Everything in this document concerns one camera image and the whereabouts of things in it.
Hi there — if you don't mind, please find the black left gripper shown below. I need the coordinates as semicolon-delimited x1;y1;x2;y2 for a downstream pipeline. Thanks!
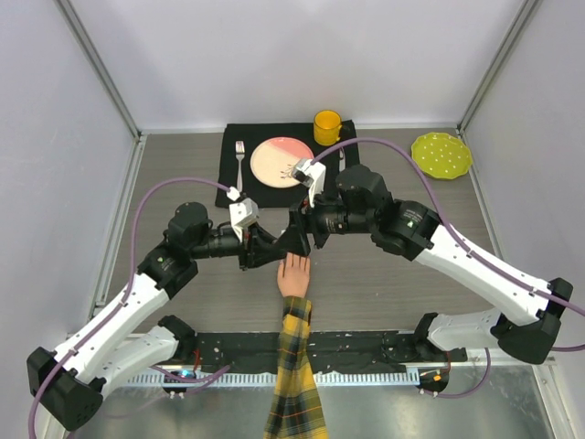
190;221;286;272

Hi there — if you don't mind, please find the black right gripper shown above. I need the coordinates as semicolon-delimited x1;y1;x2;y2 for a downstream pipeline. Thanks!
275;183;375;257

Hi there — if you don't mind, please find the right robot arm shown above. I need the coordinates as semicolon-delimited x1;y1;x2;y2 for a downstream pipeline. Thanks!
277;159;572;365

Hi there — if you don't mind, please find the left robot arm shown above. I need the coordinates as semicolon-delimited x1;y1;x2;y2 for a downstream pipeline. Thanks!
27;198;305;432

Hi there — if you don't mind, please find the yellow plaid sleeve forearm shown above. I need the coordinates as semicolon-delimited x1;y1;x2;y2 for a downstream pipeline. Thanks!
263;296;329;438

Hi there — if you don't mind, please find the mannequin hand with painted nails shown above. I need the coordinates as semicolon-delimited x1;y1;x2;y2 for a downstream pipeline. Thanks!
277;252;311;298

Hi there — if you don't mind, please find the pink cream plate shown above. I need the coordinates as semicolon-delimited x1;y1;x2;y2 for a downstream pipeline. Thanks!
250;137;314;189

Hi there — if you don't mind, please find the silver knife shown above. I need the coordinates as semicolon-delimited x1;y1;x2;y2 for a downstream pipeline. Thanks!
338;148;346;172

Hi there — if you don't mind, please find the silver fork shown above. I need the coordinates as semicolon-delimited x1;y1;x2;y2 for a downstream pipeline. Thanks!
235;141;245;192

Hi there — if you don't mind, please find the yellow mug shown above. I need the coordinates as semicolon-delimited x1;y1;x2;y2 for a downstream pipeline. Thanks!
313;110;351;146

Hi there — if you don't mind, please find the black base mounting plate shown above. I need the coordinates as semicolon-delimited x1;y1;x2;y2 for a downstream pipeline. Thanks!
162;330;467;374

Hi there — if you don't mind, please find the green polka dot plate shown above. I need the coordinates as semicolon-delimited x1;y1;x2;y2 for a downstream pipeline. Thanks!
410;132;473;180

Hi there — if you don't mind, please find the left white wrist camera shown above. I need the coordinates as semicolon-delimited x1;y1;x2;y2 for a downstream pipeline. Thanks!
229;198;260;243

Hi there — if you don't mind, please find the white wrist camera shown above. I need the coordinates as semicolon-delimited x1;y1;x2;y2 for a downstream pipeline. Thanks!
229;198;260;243
291;158;326;208

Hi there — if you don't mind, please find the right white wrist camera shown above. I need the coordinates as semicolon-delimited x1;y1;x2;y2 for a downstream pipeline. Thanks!
291;158;326;208

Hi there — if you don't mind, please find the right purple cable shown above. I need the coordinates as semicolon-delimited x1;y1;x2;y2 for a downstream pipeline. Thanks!
313;137;585;398

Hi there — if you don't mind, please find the purple cable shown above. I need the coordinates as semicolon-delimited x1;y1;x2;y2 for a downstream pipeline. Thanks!
313;137;585;398
27;177;241;439

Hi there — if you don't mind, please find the white slotted cable duct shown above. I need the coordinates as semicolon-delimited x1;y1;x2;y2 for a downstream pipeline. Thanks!
123;368;420;389

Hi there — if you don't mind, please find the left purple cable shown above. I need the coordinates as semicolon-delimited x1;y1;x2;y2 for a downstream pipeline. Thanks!
27;177;241;439

